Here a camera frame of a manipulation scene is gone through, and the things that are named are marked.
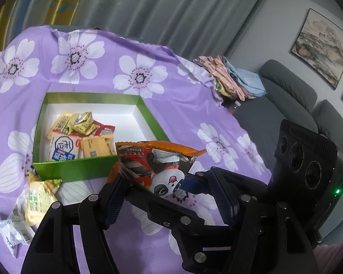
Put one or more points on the orange panda snack bag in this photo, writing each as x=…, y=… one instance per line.
x=158, y=166

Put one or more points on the white barcode snack packet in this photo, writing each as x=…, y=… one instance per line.
x=14, y=231

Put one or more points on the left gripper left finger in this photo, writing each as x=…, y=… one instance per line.
x=112, y=197

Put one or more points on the framed landscape painting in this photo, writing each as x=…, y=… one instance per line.
x=319, y=45

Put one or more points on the yellow snack wrapper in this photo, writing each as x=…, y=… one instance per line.
x=81, y=123

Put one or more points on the white blue biscuit packet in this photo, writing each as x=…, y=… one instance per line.
x=63, y=147

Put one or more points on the folded pink clothes pile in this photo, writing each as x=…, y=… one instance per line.
x=230, y=82

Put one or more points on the yellow blue patterned curtain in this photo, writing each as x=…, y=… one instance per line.
x=18, y=15

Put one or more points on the small yellow snack packet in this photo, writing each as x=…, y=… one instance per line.
x=62, y=124

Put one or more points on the grey curtain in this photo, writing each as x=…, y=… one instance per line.
x=189, y=27

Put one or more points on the grey sofa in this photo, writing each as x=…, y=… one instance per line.
x=306, y=166

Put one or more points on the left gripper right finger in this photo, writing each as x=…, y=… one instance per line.
x=225, y=194

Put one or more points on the red snack packet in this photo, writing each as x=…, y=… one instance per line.
x=99, y=129

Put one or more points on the green cardboard box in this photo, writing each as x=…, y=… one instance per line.
x=128, y=113

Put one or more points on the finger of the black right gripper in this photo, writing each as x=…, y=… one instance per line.
x=195, y=185
x=160, y=211

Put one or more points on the orange yellow cracker packet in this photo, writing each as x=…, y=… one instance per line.
x=97, y=146

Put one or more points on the pale yellow corn snack bag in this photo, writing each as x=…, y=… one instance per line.
x=41, y=195

